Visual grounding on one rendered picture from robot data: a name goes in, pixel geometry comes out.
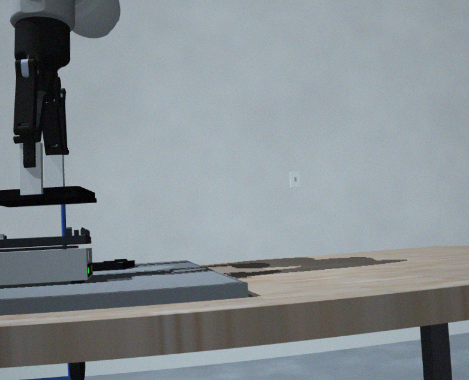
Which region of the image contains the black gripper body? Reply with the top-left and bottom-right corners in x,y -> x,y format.
14,16 -> 70,91

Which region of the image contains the black well plate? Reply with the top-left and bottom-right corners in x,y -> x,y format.
0,186 -> 97,207

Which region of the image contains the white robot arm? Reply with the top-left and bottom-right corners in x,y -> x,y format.
10,0 -> 121,38

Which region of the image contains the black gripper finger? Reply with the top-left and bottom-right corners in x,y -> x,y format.
42,77 -> 69,188
13,59 -> 55,195

